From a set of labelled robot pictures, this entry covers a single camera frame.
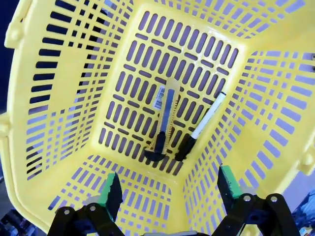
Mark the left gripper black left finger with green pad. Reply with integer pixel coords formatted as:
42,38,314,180
48,172,123,236

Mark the yellow utility knife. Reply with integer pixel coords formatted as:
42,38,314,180
144,78,182,163

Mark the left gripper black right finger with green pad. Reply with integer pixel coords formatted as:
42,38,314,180
211,165,301,236

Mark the white marker black cap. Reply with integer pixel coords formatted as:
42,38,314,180
174,91,228,162

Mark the yellow plastic shopping basket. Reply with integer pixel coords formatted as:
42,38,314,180
0,0,315,236

